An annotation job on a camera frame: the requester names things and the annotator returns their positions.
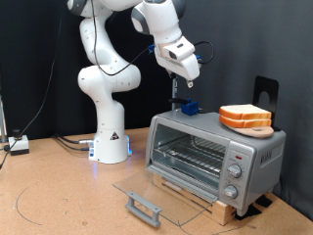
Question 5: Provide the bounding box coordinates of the round wooden plate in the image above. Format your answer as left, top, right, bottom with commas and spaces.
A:
224, 123, 275, 139

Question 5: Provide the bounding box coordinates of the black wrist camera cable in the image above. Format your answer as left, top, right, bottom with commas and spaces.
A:
90, 0, 215, 77

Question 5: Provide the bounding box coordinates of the wooden slatted block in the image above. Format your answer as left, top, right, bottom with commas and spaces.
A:
152, 172, 238, 226

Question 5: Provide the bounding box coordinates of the thin metal stand pole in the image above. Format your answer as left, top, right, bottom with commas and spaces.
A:
0, 94, 8, 143

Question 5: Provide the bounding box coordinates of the long black hanging cable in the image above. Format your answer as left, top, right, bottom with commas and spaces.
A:
0, 9, 65, 170

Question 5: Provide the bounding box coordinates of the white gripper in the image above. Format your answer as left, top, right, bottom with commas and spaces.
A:
155, 48, 201, 89

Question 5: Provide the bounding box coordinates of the grey vertical metal pole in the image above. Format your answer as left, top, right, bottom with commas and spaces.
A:
171, 76, 179, 112

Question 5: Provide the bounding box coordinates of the glass oven door with handle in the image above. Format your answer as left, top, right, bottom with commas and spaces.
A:
112, 164, 219, 228

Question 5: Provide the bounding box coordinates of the silver oven knob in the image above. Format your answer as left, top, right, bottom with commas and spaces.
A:
222, 184, 239, 200
227, 164, 243, 179

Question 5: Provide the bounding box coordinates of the blue spatula with black handle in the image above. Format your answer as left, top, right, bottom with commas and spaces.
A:
168, 97, 213, 117

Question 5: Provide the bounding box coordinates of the black metal bookend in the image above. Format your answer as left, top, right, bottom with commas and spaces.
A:
252, 75, 282, 132

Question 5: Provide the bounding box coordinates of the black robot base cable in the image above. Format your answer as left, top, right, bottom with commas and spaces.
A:
55, 137, 92, 152

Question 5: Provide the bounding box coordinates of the black foam pad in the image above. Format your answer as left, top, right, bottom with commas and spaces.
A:
234, 204, 263, 221
255, 195, 274, 209

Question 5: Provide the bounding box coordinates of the metal oven rack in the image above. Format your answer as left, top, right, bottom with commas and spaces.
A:
154, 135, 227, 177

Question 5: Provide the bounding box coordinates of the silver toaster oven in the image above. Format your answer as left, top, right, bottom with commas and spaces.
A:
145, 106, 288, 217

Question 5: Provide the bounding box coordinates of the white emergency stop box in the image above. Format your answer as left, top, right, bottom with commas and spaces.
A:
8, 128, 30, 156

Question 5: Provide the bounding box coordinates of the black cable with silver plug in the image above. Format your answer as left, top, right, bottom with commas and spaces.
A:
52, 132, 96, 145

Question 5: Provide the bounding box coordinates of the black backdrop curtain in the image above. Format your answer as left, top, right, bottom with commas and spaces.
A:
0, 0, 177, 142

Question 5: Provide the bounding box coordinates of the grey backdrop curtain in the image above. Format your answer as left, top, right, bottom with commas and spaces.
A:
175, 0, 313, 220

